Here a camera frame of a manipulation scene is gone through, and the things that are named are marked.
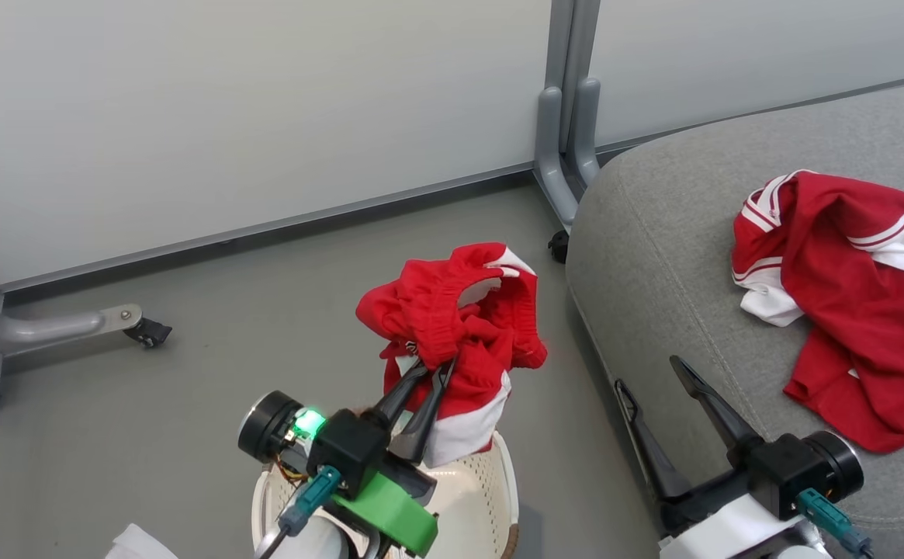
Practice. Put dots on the red white basketball jersey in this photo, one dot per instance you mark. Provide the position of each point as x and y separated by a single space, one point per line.
847 310

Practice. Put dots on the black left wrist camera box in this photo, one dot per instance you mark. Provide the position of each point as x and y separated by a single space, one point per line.
351 450

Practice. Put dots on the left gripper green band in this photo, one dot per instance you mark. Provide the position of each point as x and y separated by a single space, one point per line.
397 512

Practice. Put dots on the grey fabric sofa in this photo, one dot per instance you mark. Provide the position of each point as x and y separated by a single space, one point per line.
669 272

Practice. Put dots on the white laundry basket brown rim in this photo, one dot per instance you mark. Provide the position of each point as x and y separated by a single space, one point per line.
475 505

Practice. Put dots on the grey partition foot silver plate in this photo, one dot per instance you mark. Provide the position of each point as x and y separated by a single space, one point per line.
56 326

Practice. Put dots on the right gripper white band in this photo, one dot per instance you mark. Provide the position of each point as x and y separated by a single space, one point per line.
715 528

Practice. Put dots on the black partition caster wheel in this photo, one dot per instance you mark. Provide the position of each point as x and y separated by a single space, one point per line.
147 332
559 247

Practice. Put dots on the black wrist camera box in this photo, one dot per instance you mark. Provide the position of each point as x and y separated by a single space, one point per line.
777 473
351 450

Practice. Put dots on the grey double partition post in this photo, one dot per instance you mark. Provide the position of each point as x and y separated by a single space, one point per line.
572 39

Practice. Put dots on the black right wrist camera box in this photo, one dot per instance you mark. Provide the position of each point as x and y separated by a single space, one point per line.
777 473

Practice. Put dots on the short grey curved partition foot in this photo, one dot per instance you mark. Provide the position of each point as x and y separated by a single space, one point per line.
587 132

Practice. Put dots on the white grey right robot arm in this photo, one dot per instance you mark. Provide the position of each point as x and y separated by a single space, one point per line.
805 553

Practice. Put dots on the long grey curved partition foot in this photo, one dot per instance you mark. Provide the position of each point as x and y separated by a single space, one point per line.
548 155

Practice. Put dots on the red white sports shorts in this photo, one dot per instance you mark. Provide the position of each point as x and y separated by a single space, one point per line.
436 310

